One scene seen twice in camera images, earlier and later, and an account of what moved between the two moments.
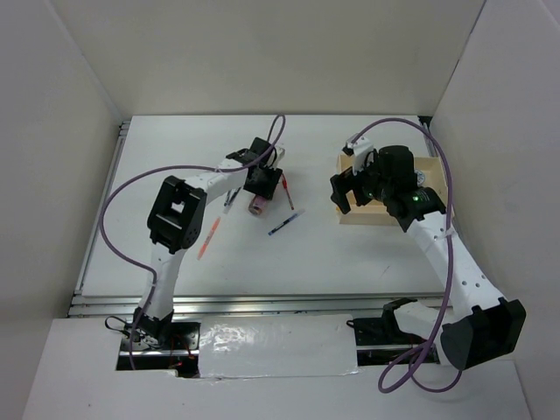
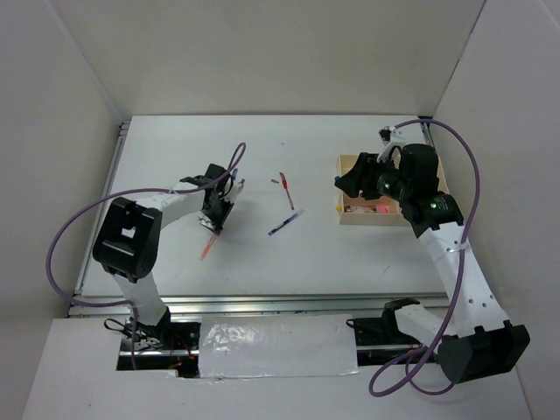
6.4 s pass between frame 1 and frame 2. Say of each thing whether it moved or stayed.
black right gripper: stayed
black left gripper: moved
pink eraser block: moved
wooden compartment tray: stayed
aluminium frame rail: stayed
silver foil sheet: stayed
